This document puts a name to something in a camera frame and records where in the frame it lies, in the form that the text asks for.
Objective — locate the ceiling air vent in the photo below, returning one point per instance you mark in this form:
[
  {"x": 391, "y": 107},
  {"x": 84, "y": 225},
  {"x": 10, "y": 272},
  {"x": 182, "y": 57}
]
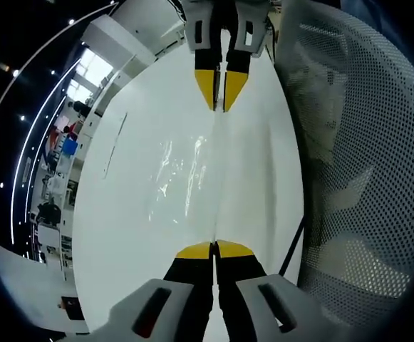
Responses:
[{"x": 27, "y": 169}]

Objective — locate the blue box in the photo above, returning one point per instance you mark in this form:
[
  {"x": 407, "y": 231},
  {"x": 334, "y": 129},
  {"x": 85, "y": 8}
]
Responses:
[{"x": 70, "y": 146}]

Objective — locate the clear plastic food packaging bag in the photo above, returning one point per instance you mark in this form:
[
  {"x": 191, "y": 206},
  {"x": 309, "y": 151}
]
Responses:
[
  {"x": 218, "y": 178},
  {"x": 178, "y": 171}
]

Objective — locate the white perforated mesh basket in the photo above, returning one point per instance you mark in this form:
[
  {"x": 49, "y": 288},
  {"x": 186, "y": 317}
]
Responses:
[{"x": 363, "y": 160}]

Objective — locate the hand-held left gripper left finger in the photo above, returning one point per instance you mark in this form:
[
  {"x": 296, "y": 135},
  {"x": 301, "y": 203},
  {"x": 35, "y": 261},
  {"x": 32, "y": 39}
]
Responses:
[{"x": 185, "y": 295}]

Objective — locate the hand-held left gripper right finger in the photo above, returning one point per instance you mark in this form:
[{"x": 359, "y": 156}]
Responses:
[{"x": 249, "y": 299}]

